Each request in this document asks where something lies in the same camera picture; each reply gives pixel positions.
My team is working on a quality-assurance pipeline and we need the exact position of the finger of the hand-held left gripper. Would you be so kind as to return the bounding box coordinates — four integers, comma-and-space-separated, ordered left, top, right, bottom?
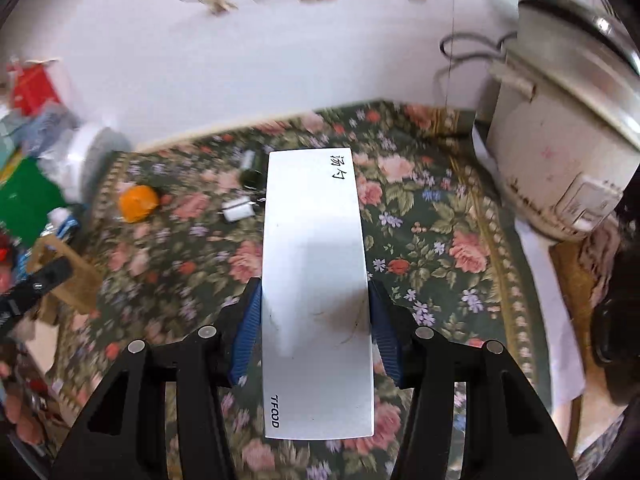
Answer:
0, 259, 72, 331

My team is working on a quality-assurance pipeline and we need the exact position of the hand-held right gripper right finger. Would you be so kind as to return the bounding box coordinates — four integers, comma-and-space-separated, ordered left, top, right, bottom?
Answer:
369, 279, 581, 480

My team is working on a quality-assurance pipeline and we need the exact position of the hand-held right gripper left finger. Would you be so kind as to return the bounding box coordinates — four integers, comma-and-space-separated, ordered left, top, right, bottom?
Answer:
50, 276, 264, 480

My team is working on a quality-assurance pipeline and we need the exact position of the brown cardboard piece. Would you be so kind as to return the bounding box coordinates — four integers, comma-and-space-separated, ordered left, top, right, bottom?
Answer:
27, 236, 104, 317

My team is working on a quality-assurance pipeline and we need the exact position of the long white box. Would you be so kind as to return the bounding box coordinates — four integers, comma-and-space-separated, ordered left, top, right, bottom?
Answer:
260, 147, 376, 441

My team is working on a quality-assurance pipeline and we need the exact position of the green box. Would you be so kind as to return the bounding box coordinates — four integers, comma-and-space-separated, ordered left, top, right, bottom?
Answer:
0, 154, 69, 247

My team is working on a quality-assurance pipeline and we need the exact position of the dark floral cloth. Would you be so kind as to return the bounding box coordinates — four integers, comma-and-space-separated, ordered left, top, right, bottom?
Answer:
45, 99, 552, 480

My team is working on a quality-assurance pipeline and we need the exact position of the white round container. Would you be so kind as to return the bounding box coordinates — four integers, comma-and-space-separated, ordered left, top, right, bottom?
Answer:
64, 124, 132, 202

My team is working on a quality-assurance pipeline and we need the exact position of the small white cap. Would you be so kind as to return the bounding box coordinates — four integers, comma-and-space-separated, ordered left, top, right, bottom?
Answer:
221, 198, 257, 223

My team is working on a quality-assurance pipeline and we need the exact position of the small black bottle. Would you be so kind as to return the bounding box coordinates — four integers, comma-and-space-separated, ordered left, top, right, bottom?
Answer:
238, 148, 265, 189

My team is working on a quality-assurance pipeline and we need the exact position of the wooden cutting board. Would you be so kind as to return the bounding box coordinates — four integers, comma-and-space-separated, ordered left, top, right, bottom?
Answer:
549, 239, 609, 322

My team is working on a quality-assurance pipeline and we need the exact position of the black pot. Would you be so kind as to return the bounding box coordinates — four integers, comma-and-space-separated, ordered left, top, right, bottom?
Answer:
590, 195, 640, 367

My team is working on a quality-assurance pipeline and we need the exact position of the white rice cooker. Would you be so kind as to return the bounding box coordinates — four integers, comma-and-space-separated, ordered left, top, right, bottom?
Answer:
472, 0, 640, 244

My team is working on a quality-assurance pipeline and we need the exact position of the black power cord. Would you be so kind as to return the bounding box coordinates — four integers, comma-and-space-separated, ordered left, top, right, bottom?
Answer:
432, 32, 519, 107

